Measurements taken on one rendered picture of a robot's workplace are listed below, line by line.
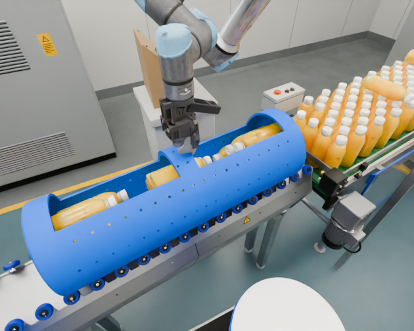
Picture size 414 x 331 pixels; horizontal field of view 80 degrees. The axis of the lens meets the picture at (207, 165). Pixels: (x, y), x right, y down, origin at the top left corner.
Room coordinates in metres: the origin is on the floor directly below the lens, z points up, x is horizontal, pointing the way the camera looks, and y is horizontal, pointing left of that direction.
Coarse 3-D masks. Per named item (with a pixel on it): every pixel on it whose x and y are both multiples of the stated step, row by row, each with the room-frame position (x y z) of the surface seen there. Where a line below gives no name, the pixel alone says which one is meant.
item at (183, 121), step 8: (192, 96) 0.56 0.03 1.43; (160, 104) 0.56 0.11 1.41; (168, 104) 0.53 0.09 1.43; (176, 104) 0.53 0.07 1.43; (184, 104) 0.54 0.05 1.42; (168, 112) 0.55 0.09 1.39; (176, 112) 0.55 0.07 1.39; (184, 112) 0.55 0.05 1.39; (192, 112) 0.57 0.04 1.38; (160, 120) 0.57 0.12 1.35; (168, 120) 0.53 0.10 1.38; (176, 120) 0.54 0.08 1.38; (184, 120) 0.55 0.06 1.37; (192, 120) 0.55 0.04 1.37; (168, 128) 0.53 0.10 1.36; (176, 128) 0.52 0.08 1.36; (184, 128) 0.53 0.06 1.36; (192, 128) 0.54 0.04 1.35; (168, 136) 0.53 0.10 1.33; (176, 136) 0.52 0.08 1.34; (184, 136) 0.54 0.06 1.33
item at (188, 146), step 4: (188, 140) 0.55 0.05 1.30; (192, 140) 0.55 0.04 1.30; (184, 144) 0.55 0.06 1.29; (188, 144) 0.55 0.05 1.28; (192, 144) 0.55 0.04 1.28; (180, 148) 0.54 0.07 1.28; (184, 148) 0.54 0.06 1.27; (188, 148) 0.55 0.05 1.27; (192, 148) 0.55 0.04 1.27; (196, 148) 0.56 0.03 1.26; (180, 152) 0.54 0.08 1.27; (184, 152) 0.54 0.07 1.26; (192, 152) 0.56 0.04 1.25
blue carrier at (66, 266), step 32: (256, 128) 0.88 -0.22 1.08; (288, 128) 0.70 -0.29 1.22; (160, 160) 0.65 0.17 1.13; (192, 160) 0.54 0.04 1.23; (224, 160) 0.55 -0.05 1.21; (256, 160) 0.58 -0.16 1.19; (288, 160) 0.62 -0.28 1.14; (96, 192) 0.54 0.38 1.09; (128, 192) 0.58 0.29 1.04; (160, 192) 0.44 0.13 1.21; (192, 192) 0.45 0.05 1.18; (224, 192) 0.48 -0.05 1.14; (256, 192) 0.54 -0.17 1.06; (32, 224) 0.33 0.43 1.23; (96, 224) 0.34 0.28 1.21; (128, 224) 0.36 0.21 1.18; (160, 224) 0.38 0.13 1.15; (192, 224) 0.41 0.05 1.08; (32, 256) 0.26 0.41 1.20; (64, 256) 0.27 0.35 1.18; (96, 256) 0.29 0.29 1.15; (128, 256) 0.31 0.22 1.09; (64, 288) 0.23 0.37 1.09
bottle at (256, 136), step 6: (270, 126) 0.75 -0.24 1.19; (276, 126) 0.75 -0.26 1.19; (252, 132) 0.72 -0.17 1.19; (258, 132) 0.72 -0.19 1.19; (264, 132) 0.72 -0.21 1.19; (270, 132) 0.72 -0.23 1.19; (276, 132) 0.73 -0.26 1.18; (246, 138) 0.69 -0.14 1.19; (252, 138) 0.69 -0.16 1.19; (258, 138) 0.69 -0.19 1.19; (264, 138) 0.70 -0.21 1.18; (246, 144) 0.67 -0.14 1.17
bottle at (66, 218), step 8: (88, 200) 0.43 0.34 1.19; (96, 200) 0.43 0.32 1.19; (104, 200) 0.44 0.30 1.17; (72, 208) 0.40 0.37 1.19; (80, 208) 0.40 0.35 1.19; (88, 208) 0.40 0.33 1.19; (96, 208) 0.41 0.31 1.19; (104, 208) 0.41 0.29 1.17; (56, 216) 0.38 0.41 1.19; (64, 216) 0.38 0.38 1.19; (72, 216) 0.38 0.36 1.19; (80, 216) 0.38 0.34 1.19; (88, 216) 0.38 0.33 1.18; (56, 224) 0.36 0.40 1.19; (64, 224) 0.36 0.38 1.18
